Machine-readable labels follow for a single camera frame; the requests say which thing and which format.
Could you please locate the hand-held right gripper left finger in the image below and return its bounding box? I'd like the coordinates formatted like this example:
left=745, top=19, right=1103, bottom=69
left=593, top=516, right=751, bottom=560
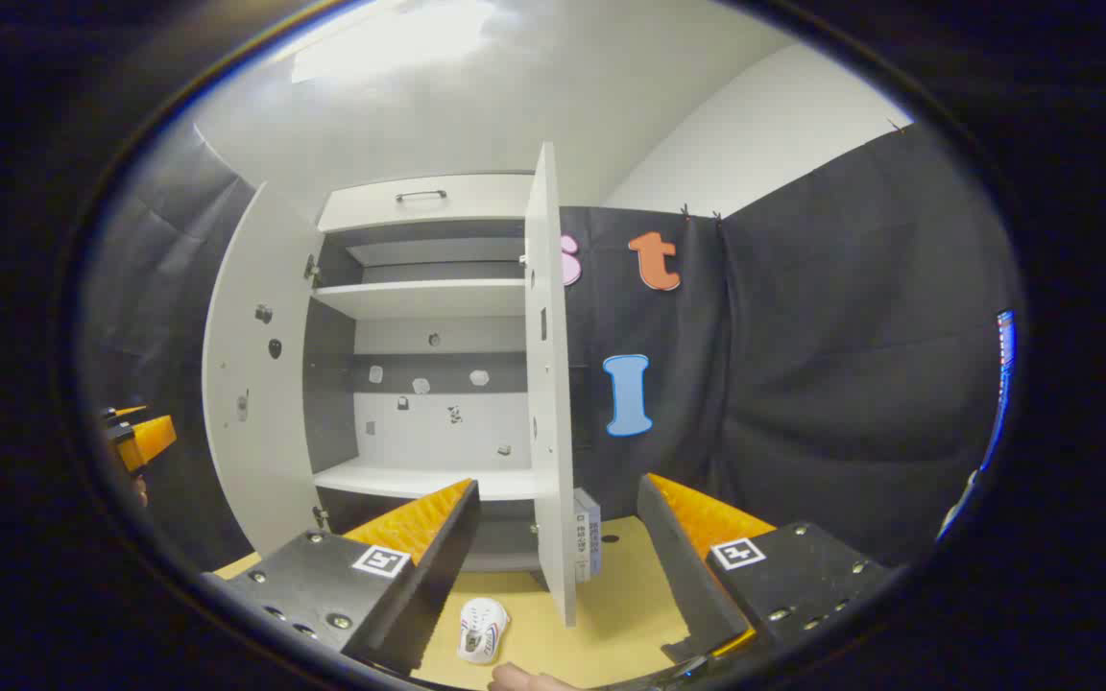
left=200, top=478, right=482, bottom=676

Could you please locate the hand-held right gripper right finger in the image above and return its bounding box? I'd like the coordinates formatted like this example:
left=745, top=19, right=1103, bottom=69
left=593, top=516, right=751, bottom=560
left=636, top=472, right=890, bottom=665

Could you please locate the white striped shoe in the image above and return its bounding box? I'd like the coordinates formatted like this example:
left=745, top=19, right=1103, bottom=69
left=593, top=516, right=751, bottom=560
left=457, top=597, right=510, bottom=665

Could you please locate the white cabinet door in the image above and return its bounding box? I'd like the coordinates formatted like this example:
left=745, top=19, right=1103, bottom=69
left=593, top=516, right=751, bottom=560
left=522, top=142, right=579, bottom=630
left=202, top=182, right=331, bottom=558

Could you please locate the white shoe cabinet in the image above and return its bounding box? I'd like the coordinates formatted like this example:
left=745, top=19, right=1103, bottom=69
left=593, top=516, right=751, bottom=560
left=305, top=173, right=554, bottom=577

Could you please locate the white cabinet shelf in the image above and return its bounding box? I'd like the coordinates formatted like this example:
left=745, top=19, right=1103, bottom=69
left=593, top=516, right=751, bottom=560
left=311, top=278, right=527, bottom=321
left=313, top=457, right=554, bottom=502

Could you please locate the small grey printed box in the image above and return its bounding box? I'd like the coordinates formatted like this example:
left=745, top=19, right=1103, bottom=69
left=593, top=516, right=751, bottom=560
left=572, top=488, right=604, bottom=583

